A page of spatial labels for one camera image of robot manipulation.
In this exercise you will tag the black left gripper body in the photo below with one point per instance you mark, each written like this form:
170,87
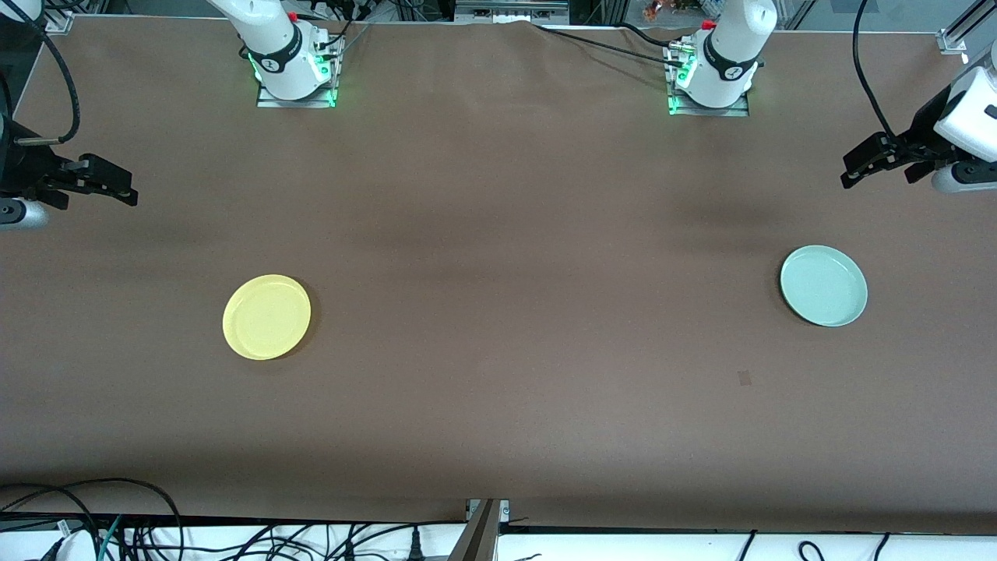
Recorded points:
924,127

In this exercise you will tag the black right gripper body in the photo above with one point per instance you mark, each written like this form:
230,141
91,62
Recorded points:
25,167

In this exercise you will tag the pale green round plate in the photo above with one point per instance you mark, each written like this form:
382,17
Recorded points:
824,285

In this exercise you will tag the yellow round plate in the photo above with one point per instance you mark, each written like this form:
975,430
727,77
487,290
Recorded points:
266,317

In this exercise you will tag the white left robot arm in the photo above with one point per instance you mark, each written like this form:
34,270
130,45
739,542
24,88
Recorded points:
732,47

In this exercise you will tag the aluminium corner profile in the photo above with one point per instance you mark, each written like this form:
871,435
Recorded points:
61,19
954,39

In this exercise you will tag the colourful toy clutter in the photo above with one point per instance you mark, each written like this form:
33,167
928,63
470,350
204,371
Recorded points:
662,8

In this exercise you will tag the brown table cover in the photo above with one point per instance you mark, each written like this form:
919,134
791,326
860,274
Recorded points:
498,389

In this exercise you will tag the black power plug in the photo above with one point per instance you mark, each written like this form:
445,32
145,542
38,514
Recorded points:
416,545

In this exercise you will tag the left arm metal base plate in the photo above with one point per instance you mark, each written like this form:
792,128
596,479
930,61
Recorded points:
740,111

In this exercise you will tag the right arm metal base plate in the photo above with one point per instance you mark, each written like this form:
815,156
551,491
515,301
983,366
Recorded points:
269,101

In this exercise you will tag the aluminium frame rail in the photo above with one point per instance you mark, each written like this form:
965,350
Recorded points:
510,9

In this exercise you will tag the aluminium profile bracket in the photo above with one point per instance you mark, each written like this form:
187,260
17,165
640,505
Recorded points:
479,538

